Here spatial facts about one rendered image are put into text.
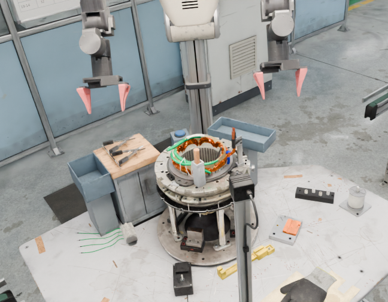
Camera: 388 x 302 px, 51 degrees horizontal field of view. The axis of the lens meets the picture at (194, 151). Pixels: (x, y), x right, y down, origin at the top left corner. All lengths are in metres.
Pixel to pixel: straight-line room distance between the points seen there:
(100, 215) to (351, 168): 2.12
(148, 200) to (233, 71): 2.37
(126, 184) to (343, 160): 2.12
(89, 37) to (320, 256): 1.03
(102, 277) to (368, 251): 0.93
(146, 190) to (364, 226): 0.82
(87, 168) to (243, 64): 2.50
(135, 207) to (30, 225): 1.58
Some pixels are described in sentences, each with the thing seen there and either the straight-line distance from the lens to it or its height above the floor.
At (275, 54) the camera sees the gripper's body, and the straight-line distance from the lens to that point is 1.16.
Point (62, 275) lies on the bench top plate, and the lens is 1.59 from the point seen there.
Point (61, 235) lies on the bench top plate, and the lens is 1.73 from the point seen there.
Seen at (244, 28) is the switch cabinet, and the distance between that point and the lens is 3.78.
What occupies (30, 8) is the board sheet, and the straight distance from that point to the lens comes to 3.32.
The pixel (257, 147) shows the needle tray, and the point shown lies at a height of 1.04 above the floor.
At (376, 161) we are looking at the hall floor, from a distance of 3.34.
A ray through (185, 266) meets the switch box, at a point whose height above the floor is 0.84.
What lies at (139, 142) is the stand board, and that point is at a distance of 1.61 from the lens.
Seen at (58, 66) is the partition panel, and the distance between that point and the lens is 3.51.
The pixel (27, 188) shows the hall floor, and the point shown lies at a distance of 3.46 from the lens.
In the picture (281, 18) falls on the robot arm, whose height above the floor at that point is 1.59.
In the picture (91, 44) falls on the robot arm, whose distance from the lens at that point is 1.13.
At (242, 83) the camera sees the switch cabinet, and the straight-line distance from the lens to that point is 3.95.
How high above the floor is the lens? 1.92
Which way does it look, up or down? 34 degrees down
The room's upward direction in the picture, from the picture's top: 7 degrees counter-clockwise
